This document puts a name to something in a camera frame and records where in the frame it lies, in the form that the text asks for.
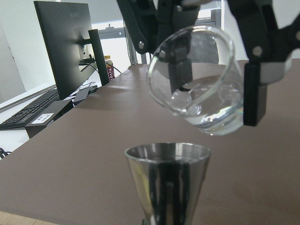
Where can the black computer monitor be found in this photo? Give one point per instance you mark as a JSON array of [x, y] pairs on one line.
[[74, 48]]

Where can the small clear glass cup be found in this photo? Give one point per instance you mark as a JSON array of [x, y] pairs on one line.
[[194, 75]]

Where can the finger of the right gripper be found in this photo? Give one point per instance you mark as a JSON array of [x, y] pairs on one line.
[[269, 50]]

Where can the brown drink bottle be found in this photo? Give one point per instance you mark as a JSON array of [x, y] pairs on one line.
[[109, 67]]

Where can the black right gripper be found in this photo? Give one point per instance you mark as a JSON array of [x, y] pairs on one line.
[[150, 23]]

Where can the steel double jigger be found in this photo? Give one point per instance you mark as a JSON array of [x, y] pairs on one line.
[[168, 178]]

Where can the black box with label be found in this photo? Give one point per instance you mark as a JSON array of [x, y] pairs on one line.
[[50, 114]]

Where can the black keyboard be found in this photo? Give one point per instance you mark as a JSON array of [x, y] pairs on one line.
[[32, 110]]

